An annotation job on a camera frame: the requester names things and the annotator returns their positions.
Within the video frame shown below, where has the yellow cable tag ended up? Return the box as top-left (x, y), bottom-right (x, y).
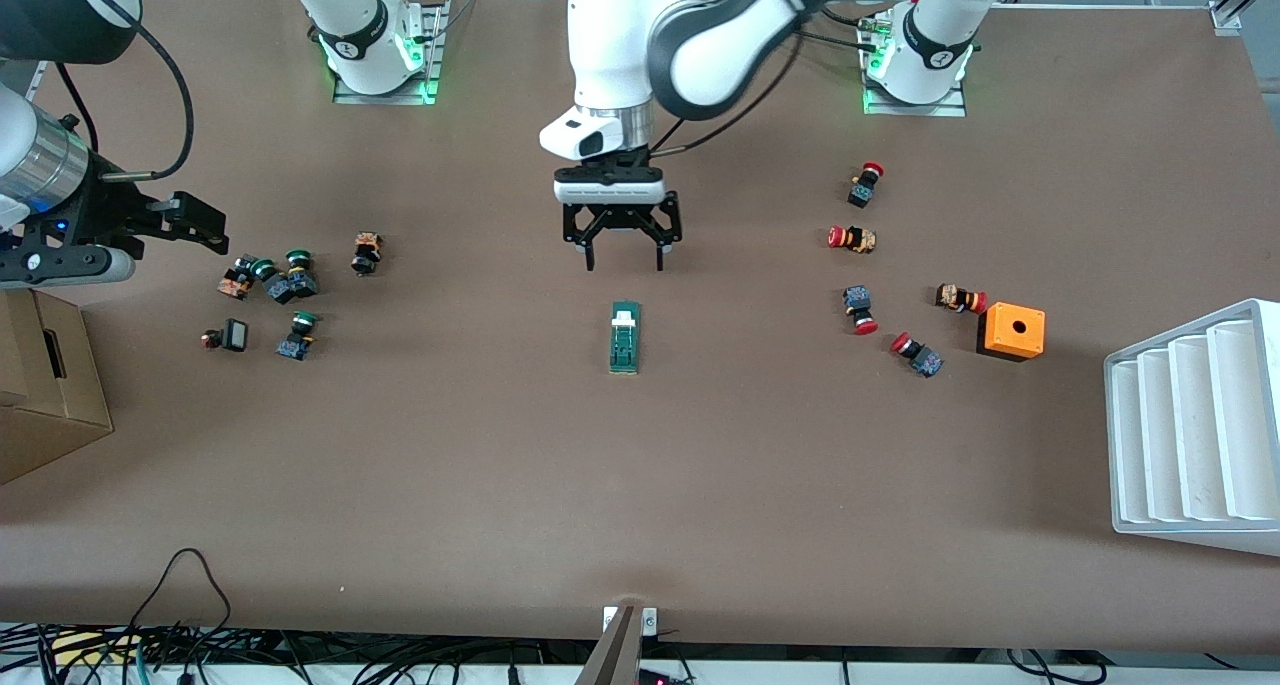
top-left (50, 633), bottom-right (131, 666)

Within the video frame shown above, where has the black table cable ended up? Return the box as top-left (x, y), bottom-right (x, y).
top-left (800, 27), bottom-right (881, 54)

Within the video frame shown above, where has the green load switch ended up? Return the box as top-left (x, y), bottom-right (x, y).
top-left (609, 301), bottom-right (642, 377)

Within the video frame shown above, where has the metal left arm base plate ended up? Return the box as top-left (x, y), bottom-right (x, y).
top-left (862, 10), bottom-right (969, 118)

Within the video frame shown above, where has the black looped cable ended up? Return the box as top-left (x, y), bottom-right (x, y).
top-left (120, 548), bottom-right (236, 656)

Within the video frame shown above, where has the brown camera mount bracket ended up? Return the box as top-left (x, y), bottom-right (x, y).
top-left (575, 605), bottom-right (661, 685)

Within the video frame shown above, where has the white slotted tray rack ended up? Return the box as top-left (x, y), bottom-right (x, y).
top-left (1103, 298), bottom-right (1280, 558)

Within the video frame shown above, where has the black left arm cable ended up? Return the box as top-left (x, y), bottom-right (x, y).
top-left (650, 25), bottom-right (811, 156)

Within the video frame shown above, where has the black square red button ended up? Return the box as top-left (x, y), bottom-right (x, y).
top-left (200, 318), bottom-right (249, 354)

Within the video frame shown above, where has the aluminium frame corner post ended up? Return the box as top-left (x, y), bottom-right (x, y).
top-left (1208, 0), bottom-right (1280, 36)

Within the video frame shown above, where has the orange button enclosure box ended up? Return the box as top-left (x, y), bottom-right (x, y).
top-left (976, 302), bottom-right (1047, 363)

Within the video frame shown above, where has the brown cardboard box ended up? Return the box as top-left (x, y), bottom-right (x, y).
top-left (0, 287), bottom-right (114, 486)

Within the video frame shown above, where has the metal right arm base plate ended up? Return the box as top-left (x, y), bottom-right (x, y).
top-left (333, 0), bottom-right (448, 106)

